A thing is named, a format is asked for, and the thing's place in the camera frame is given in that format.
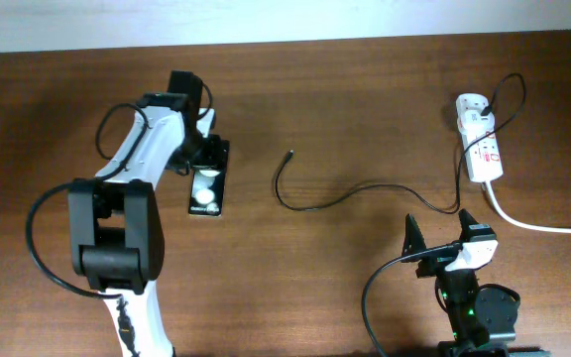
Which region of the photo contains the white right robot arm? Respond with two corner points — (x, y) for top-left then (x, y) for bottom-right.
(401, 209), (520, 356)

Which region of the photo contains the white power strip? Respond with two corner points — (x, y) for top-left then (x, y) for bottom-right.
(455, 93), (504, 183)

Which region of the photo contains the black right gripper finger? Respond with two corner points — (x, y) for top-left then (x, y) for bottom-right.
(401, 214), (426, 263)
(458, 209), (489, 242)

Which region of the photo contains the white power strip cord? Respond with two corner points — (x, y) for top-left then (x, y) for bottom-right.
(483, 179), (571, 237)

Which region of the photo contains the white USB charger plug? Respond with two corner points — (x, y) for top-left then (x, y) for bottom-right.
(457, 107), (495, 135)

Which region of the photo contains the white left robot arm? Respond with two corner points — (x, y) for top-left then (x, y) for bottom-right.
(67, 70), (230, 356)

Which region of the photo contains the black USB charging cable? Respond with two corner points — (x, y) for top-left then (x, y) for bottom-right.
(274, 72), (527, 215)

